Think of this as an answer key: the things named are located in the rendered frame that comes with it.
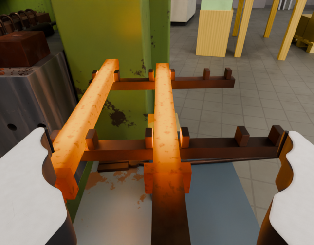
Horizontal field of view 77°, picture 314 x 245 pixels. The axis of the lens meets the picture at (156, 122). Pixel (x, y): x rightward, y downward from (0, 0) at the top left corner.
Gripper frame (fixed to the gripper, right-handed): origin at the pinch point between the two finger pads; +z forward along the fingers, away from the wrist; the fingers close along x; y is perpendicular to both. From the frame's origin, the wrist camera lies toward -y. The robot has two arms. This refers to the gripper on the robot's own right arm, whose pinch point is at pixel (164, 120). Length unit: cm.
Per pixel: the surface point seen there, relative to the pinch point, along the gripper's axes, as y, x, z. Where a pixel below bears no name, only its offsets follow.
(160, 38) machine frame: 7, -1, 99
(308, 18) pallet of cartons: 8, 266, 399
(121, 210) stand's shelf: 34.0, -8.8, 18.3
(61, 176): 7.7, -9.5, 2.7
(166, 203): 8.0, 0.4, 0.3
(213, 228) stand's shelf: 34.0, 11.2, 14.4
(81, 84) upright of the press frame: 17, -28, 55
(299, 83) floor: 75, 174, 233
